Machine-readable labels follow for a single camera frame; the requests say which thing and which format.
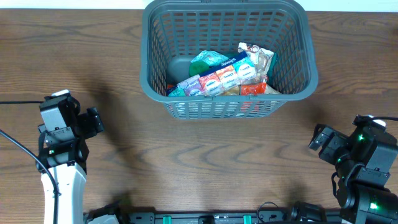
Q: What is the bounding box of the green Nescafe bag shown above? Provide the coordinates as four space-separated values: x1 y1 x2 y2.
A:
226 52 279 82

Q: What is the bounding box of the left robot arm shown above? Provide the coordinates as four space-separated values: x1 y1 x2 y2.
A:
36 90 127 224

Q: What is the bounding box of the green lid jar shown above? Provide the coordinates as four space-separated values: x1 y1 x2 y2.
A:
188 60 210 77

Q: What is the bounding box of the grey plastic basket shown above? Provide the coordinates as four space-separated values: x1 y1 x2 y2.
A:
140 0 318 119

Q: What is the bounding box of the white teal small packet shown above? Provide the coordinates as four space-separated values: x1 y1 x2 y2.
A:
190 50 228 67

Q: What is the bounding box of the brown white snack bag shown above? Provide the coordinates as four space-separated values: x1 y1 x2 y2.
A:
238 42 274 85

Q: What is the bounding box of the Kleenex tissue multipack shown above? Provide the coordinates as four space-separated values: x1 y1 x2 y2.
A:
167 52 256 97

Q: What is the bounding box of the black cable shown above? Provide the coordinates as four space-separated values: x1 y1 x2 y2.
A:
0 100 62 224

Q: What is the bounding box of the red spaghetti packet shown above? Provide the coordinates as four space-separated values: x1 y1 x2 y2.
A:
166 82 283 97

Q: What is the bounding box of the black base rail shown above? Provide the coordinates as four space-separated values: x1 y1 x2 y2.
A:
124 208 343 224

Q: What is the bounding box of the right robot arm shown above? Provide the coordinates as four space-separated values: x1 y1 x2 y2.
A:
308 115 397 223

